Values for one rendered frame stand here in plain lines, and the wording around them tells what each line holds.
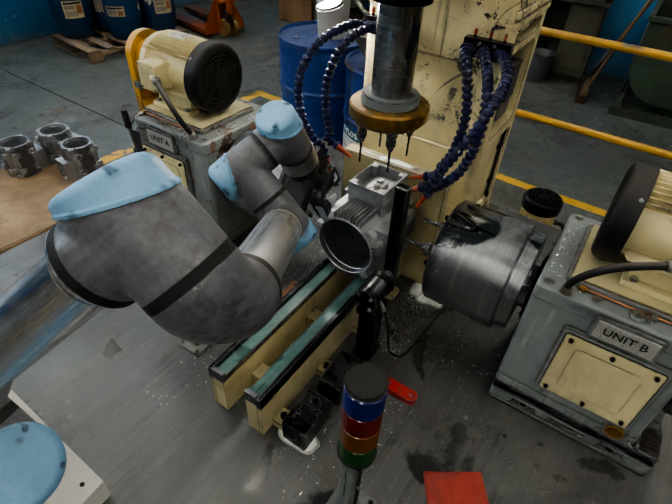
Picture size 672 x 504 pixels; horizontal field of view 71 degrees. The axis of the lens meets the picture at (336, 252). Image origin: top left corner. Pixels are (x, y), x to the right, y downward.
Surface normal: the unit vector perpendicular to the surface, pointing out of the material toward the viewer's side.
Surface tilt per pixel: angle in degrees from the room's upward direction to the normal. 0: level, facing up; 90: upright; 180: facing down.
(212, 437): 0
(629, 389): 90
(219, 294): 63
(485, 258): 43
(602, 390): 90
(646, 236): 87
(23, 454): 52
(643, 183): 29
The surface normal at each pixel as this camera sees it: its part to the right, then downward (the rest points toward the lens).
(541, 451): 0.04, -0.76
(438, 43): -0.56, 0.52
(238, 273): 0.82, -0.29
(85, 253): -0.24, 0.22
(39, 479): 0.71, -0.19
